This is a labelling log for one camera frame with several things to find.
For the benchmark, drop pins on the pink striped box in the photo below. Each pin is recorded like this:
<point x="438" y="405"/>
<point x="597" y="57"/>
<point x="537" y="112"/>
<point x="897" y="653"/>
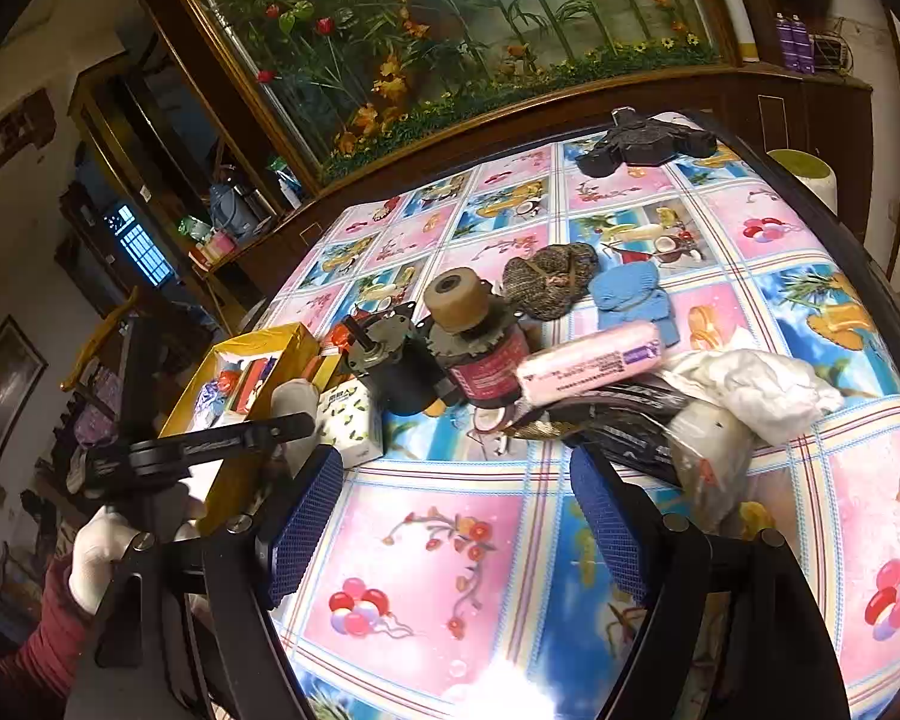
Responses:
<point x="217" y="249"/>

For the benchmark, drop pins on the barred window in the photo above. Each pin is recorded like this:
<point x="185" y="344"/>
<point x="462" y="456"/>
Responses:
<point x="142" y="251"/>

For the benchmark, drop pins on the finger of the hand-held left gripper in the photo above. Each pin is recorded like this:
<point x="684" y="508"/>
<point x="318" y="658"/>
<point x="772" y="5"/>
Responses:
<point x="225" y="446"/>

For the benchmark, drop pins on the clear plastic bag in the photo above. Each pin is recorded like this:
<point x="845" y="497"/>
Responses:
<point x="709" y="442"/>

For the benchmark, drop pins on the wooden chair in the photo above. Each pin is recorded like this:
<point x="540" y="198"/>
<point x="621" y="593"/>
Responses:
<point x="94" y="345"/>

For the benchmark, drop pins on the white cloth bundle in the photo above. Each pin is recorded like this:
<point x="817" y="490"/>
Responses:
<point x="294" y="397"/>

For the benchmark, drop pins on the framed picture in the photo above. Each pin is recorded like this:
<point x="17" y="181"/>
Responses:
<point x="4" y="390"/>

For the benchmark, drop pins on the pink wrapped pack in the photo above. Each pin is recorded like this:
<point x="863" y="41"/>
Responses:
<point x="585" y="364"/>

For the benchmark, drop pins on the blue knit gloves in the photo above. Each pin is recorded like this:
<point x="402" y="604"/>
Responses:
<point x="630" y="292"/>

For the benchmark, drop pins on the yellow cardboard box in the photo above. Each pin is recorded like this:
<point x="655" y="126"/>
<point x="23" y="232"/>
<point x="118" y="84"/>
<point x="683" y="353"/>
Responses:
<point x="292" y="349"/>

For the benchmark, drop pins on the white container green top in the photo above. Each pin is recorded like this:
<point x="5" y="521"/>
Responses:
<point x="802" y="180"/>

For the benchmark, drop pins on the blue white plastic bag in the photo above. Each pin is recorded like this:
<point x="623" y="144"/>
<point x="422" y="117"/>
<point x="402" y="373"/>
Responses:
<point x="208" y="401"/>

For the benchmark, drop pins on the purple patterned table cover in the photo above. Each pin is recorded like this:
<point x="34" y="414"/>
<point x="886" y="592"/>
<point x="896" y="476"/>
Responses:
<point x="94" y="420"/>

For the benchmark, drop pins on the black packet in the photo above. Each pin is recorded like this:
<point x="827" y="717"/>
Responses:
<point x="622" y="427"/>

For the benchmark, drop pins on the wooden cabinet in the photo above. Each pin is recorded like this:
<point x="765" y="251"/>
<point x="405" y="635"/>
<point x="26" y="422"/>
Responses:
<point x="795" y="105"/>

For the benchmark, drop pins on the purple bottle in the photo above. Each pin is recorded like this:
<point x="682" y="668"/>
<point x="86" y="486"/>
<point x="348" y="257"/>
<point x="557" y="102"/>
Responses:
<point x="802" y="43"/>
<point x="785" y="41"/>

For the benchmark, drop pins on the person's left forearm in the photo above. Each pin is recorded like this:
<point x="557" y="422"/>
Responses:
<point x="41" y="645"/>

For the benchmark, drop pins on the person's left hand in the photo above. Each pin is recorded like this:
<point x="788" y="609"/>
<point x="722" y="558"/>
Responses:
<point x="97" y="555"/>

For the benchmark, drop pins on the fish tank with artificial plants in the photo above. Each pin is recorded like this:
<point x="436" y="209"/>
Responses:
<point x="457" y="30"/>

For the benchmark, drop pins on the black plastic bracket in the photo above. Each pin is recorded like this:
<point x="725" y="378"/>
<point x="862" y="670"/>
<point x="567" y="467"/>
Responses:
<point x="645" y="142"/>

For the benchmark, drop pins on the brown knit gloves bundle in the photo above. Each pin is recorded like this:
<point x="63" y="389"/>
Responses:
<point x="551" y="281"/>

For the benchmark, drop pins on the grey gear motor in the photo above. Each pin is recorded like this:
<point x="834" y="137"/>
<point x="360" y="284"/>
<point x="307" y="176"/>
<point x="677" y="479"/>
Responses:
<point x="390" y="375"/>

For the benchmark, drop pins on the blue kettle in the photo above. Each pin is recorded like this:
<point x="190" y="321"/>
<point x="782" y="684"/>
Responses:
<point x="232" y="210"/>

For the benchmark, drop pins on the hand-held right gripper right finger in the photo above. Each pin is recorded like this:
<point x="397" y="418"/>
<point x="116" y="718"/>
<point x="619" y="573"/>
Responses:
<point x="607" y="517"/>

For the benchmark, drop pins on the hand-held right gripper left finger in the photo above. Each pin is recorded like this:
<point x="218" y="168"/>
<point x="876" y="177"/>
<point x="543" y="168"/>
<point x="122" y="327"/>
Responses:
<point x="307" y="517"/>

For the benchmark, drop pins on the printed white tissue pack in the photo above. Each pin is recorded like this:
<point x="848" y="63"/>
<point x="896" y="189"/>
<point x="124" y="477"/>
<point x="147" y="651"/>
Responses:
<point x="352" y="424"/>

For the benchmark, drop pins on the white spray bottle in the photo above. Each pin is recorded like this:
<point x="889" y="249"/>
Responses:
<point x="285" y="184"/>

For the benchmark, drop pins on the green packet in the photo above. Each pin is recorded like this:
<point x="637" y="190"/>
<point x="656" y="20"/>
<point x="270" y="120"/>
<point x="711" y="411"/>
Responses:
<point x="193" y="227"/>

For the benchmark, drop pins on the printed tablecloth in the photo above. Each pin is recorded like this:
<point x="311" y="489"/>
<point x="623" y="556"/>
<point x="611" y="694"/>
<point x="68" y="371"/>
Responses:
<point x="435" y="480"/>

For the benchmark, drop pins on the motor with tan roller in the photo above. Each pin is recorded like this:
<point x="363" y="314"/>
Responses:
<point x="487" y="367"/>

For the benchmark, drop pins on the striped colourful cloth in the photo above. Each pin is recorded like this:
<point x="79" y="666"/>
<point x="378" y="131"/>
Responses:
<point x="251" y="386"/>
<point x="319" y="371"/>

